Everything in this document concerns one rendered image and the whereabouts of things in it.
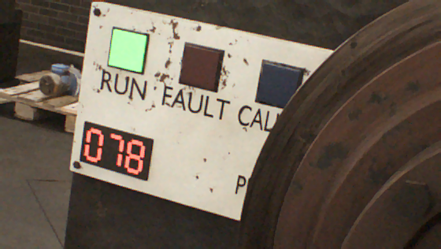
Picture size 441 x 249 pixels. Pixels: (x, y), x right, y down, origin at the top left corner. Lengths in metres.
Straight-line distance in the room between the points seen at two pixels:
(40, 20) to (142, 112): 7.25
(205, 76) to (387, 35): 0.24
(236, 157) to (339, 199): 0.22
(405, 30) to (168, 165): 0.32
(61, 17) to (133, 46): 7.12
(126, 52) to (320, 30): 0.19
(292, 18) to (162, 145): 0.18
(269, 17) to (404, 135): 0.26
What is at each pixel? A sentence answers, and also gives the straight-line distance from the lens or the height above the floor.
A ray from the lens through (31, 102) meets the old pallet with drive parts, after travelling 5.19.
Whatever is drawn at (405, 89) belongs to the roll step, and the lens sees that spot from 0.58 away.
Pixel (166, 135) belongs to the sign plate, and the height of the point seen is 1.12.
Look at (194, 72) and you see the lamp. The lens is 0.78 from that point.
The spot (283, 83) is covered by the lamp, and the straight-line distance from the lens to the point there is 0.75.
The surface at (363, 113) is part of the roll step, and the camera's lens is 0.59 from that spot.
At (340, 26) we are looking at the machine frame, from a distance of 0.76.
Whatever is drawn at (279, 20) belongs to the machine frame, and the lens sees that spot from 0.78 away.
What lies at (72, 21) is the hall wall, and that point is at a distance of 7.86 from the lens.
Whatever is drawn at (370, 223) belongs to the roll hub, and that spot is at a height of 1.16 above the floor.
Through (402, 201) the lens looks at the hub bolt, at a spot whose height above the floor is 1.19.
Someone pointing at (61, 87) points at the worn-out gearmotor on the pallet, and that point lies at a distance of 5.27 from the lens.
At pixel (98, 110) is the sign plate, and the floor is 1.13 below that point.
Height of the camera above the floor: 1.33
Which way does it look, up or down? 13 degrees down
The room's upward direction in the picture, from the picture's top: 10 degrees clockwise
